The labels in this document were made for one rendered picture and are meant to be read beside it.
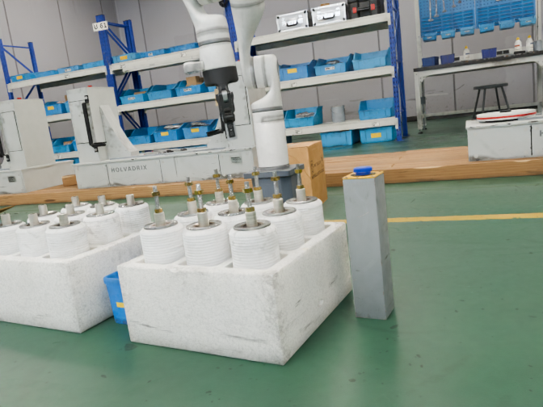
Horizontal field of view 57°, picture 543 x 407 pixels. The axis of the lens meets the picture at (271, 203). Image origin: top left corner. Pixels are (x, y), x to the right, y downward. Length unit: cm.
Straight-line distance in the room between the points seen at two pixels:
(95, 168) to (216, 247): 282
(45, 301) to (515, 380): 105
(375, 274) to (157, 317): 47
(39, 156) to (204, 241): 350
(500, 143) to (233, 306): 212
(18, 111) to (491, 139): 337
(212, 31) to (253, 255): 47
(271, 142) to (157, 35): 970
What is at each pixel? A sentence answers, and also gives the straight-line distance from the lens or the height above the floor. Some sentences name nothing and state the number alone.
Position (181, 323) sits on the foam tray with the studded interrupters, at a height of 6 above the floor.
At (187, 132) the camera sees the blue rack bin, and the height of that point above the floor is 35.
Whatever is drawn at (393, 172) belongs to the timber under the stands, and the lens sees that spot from 281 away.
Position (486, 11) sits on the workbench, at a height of 133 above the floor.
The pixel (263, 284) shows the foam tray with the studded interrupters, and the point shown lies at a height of 16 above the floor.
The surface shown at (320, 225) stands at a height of 19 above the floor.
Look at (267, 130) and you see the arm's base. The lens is 144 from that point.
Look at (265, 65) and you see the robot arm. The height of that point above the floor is 60.
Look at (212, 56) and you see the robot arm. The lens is 109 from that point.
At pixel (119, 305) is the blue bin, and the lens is 129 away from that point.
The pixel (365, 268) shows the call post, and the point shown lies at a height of 12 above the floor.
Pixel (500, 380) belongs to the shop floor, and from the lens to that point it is 92.
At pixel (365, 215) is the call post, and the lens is 105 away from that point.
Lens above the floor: 47
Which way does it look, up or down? 10 degrees down
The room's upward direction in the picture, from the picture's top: 7 degrees counter-clockwise
